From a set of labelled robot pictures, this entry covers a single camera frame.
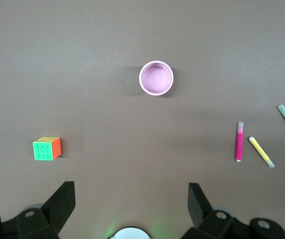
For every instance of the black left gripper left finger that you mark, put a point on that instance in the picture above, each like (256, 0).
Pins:
(45, 221)

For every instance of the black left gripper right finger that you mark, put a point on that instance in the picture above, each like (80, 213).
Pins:
(207, 221)

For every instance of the pink marker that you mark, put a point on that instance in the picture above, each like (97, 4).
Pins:
(239, 145)

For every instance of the multicolour puzzle cube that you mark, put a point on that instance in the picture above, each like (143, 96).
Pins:
(44, 150)

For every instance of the yellow marker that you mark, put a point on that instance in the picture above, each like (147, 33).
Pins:
(260, 150)

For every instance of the pink plastic cup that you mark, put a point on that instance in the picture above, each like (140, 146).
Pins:
(156, 78)

